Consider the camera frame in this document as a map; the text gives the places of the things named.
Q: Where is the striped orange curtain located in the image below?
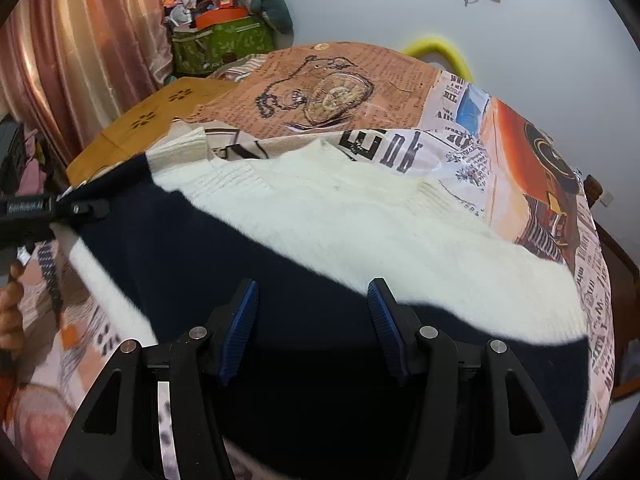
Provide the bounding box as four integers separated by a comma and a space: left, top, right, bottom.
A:
0, 0, 177, 162

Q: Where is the green fabric storage box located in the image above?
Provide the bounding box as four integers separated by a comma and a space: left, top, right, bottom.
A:
171, 15, 276, 79

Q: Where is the black and white striped sweater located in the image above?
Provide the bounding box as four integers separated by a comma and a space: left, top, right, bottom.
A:
50, 127, 592, 480

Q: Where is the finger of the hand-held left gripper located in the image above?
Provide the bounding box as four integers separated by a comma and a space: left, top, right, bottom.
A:
51, 198, 112, 224

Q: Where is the yellow foam tube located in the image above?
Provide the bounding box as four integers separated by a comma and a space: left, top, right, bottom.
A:
402, 35, 476, 84

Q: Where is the wooden lap table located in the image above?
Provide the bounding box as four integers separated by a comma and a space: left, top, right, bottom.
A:
65, 76, 239, 187

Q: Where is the person's left hand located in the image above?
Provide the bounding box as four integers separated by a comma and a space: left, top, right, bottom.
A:
0, 261, 27, 357

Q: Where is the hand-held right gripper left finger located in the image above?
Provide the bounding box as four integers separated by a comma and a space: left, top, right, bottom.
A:
47, 278, 261, 480

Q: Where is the orange box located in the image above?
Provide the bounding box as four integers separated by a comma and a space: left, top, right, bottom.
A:
195, 7, 250, 31

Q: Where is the newspaper print bed sheet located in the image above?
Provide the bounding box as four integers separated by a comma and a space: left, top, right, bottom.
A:
0, 40, 619, 480

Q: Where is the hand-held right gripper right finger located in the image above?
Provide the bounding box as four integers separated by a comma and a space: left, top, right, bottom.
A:
366, 277, 576, 480

